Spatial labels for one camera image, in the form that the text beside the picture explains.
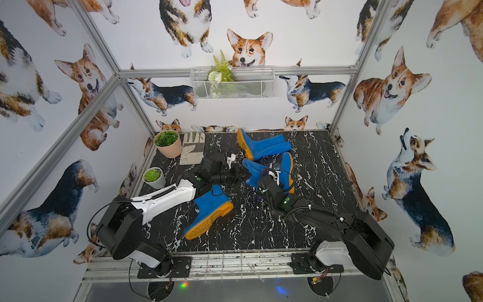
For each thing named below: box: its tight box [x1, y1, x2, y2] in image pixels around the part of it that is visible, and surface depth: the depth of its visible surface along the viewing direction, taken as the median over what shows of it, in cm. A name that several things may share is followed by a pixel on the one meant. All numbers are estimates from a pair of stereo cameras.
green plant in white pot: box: [144, 168, 160, 182], surface depth 92 cm
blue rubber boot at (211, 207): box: [184, 184, 234, 240], surface depth 83 cm
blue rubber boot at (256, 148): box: [237, 128, 292, 162], surface depth 112 cm
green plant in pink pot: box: [154, 130, 179, 147], surface depth 105 cm
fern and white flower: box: [207, 49, 235, 82], surface depth 84 cm
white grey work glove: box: [179, 131, 206, 165], surface depth 116 cm
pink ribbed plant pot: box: [153, 135, 183, 159], surface depth 105 cm
